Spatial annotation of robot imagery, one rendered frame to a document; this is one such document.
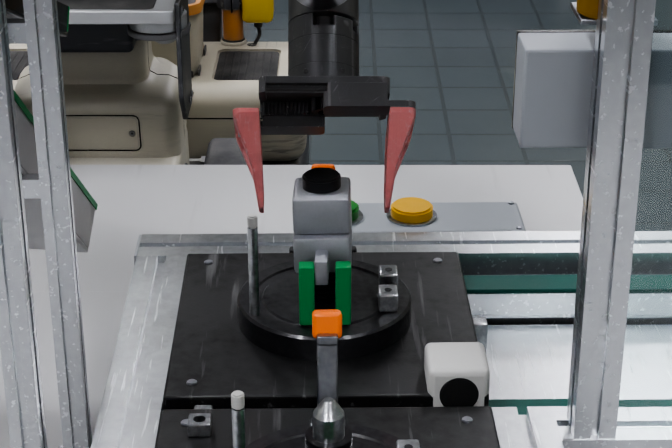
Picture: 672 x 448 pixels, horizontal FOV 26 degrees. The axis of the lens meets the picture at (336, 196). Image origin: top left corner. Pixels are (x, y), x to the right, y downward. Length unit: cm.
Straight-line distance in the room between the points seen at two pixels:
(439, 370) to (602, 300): 14
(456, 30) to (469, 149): 111
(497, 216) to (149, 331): 37
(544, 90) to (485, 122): 333
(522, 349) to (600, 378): 22
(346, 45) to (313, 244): 16
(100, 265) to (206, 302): 34
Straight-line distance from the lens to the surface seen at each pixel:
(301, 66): 114
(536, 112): 98
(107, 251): 156
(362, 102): 112
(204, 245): 133
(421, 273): 125
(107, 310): 144
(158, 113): 190
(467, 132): 422
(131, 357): 116
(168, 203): 166
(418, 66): 476
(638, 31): 94
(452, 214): 139
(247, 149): 112
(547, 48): 96
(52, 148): 108
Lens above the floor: 154
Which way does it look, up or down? 24 degrees down
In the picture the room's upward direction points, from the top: straight up
